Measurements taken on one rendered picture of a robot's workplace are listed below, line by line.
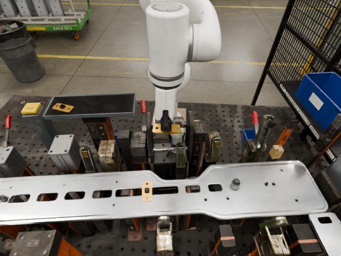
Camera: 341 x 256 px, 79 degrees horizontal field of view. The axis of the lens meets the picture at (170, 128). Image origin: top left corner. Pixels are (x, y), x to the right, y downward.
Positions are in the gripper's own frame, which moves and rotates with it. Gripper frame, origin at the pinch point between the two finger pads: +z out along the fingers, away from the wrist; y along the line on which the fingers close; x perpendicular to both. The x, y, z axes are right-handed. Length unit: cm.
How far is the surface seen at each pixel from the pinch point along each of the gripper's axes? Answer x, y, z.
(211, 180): 18.2, 1.8, 30.0
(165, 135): -0.9, -9.0, 16.6
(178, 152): 4.8, -6.4, 23.1
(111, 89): -87, -190, 134
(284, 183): 47, 2, 29
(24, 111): -60, -18, 16
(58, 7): -223, -375, 91
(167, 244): 1.9, 26.5, 25.7
